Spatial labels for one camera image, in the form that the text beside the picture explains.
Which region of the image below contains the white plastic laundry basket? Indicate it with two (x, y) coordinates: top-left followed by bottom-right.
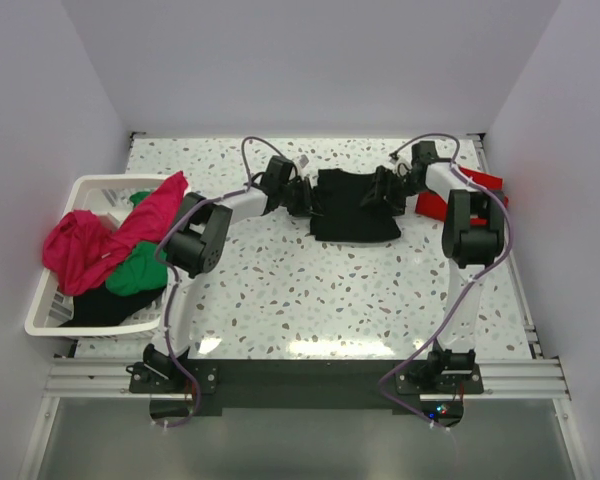
(25, 175), (171, 338)

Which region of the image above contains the black garment in basket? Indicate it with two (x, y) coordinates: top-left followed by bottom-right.
(62, 285), (165, 328)

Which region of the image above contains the black t-shirt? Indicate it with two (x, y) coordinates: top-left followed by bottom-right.
(310, 169), (401, 243)

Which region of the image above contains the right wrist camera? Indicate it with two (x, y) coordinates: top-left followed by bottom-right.
(389, 140), (450, 176)

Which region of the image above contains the green t-shirt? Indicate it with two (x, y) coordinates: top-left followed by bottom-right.
(105, 190), (168, 297)

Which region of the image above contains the aluminium frame rail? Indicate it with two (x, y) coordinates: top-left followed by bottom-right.
(18, 358), (150, 479)

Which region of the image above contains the magenta t-shirt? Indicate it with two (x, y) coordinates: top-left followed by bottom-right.
(42, 172), (188, 296)

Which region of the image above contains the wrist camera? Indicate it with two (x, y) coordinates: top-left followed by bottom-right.
(389, 140), (450, 176)
(259, 155), (311, 195)

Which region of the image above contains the folded red t-shirt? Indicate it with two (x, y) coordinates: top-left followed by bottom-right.
(415, 163), (504, 221)

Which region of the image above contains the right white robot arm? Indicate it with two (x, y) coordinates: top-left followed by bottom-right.
(378, 162), (513, 388)

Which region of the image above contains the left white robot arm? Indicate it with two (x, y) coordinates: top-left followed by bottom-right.
(143, 176), (315, 391)

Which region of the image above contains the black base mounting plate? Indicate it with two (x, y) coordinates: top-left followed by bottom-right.
(126, 355), (485, 426)

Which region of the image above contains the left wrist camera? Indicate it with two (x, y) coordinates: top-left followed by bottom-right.
(259, 155), (311, 195)

